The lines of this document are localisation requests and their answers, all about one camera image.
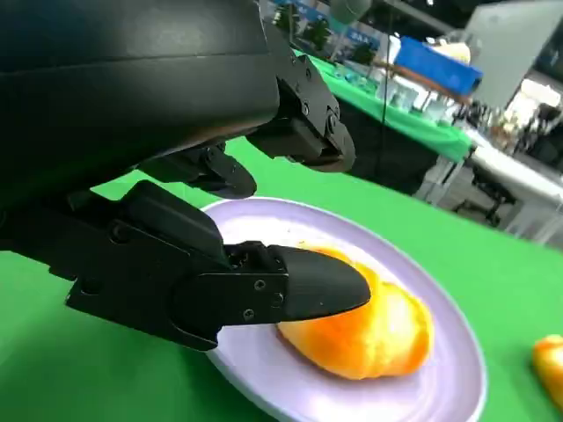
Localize blue box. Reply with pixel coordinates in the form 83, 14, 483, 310
392, 35, 484, 97

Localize thin black hanging cable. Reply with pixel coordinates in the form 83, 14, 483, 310
378, 0, 396, 133

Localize black chair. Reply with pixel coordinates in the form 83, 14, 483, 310
454, 164, 519, 229

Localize grey partition panel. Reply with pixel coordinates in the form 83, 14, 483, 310
461, 0, 563, 110

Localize grey round lamp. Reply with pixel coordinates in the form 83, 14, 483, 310
329, 0, 373, 25

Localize green table cloth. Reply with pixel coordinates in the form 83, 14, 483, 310
0, 135, 563, 422
293, 47, 475, 163

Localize black table drape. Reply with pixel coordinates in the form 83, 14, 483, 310
347, 112, 443, 198

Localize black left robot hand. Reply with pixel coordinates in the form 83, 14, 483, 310
0, 0, 371, 353

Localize white table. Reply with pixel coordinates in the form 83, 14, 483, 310
465, 139, 563, 246

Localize lilac plate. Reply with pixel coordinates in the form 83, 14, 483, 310
200, 196, 488, 422

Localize orange white toy bread roll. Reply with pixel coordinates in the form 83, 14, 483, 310
275, 248, 435, 382
530, 334, 563, 402

